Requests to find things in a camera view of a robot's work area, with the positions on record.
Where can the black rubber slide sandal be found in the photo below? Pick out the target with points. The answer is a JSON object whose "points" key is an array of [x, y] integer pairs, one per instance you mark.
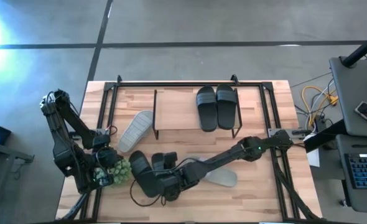
{"points": [[206, 109], [169, 158], [226, 105], [141, 174]]}

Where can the black desk beam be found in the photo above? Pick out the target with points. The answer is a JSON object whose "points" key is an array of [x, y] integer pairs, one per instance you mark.
{"points": [[323, 137]]}

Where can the white box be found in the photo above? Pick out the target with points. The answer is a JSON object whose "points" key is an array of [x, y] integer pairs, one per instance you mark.
{"points": [[313, 157]]}

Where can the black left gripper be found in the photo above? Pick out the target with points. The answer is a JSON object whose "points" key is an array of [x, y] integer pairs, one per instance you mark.
{"points": [[107, 158]]}

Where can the dark power strip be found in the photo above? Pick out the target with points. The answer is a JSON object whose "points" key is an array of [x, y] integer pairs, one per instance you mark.
{"points": [[320, 124]]}

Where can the grey keyboard desk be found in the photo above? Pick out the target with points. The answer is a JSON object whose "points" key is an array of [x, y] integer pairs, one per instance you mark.
{"points": [[364, 199]]}

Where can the black aluminium table frame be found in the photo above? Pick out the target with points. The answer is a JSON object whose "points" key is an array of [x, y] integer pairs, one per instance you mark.
{"points": [[133, 84]]}

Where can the grey side desk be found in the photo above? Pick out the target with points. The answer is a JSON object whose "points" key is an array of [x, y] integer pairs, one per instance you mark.
{"points": [[351, 99]]}

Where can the grey rubber slide sandal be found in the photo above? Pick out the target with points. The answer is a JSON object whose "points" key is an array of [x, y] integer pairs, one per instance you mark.
{"points": [[135, 130], [224, 177]]}

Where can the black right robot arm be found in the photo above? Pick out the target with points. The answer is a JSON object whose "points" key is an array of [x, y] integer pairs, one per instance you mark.
{"points": [[221, 158]]}

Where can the black slanted pole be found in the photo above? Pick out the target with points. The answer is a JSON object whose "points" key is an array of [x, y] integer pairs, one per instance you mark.
{"points": [[360, 49]]}

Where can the green artificial plant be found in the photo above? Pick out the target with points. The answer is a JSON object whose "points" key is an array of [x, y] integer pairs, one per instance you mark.
{"points": [[122, 172]]}

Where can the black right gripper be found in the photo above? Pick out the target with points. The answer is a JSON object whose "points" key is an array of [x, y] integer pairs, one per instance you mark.
{"points": [[174, 186]]}

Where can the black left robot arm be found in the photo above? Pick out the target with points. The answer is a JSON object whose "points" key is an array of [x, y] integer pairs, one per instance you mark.
{"points": [[62, 146]]}

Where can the black side stand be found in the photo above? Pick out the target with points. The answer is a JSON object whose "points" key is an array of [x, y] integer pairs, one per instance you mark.
{"points": [[3, 151]]}

